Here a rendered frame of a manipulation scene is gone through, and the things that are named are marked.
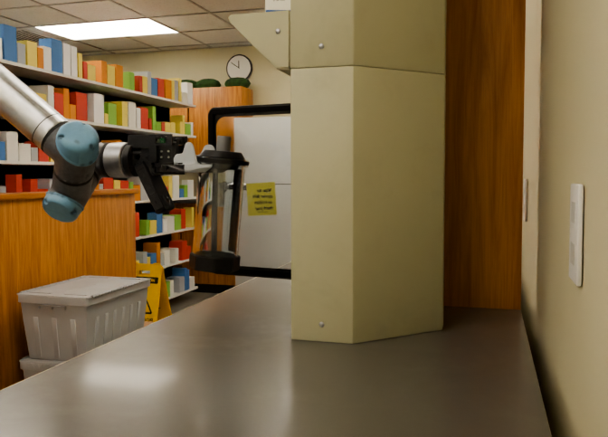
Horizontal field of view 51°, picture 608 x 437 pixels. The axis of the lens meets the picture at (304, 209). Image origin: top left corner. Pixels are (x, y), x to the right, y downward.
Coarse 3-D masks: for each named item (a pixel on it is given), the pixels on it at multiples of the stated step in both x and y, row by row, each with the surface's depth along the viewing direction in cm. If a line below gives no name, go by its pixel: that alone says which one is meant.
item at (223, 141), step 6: (222, 138) 127; (228, 138) 128; (216, 144) 128; (222, 144) 127; (228, 144) 128; (204, 150) 127; (210, 150) 126; (216, 150) 125; (222, 150) 127; (228, 150) 128; (204, 156) 126; (210, 156) 125; (216, 156) 125; (222, 156) 125; (228, 156) 125; (234, 156) 126; (240, 156) 127
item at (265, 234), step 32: (224, 128) 151; (256, 128) 148; (288, 128) 144; (256, 160) 148; (288, 160) 144; (256, 192) 148; (288, 192) 145; (256, 224) 149; (288, 224) 145; (256, 256) 149; (288, 256) 146
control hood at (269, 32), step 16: (240, 16) 112; (256, 16) 111; (272, 16) 110; (288, 16) 109; (240, 32) 112; (256, 32) 111; (272, 32) 110; (288, 32) 109; (256, 48) 112; (272, 48) 110; (288, 48) 110; (272, 64) 111; (288, 64) 110
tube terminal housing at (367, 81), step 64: (320, 0) 108; (384, 0) 109; (320, 64) 108; (384, 64) 110; (320, 128) 109; (384, 128) 110; (320, 192) 109; (384, 192) 111; (320, 256) 110; (384, 256) 112; (320, 320) 110; (384, 320) 112
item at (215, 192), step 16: (240, 160) 125; (208, 176) 125; (224, 176) 125; (240, 176) 127; (208, 192) 125; (224, 192) 125; (240, 192) 128; (208, 208) 125; (224, 208) 125; (240, 208) 129; (208, 224) 126; (224, 224) 126; (240, 224) 130; (208, 240) 126; (224, 240) 126; (208, 256) 126; (224, 256) 127
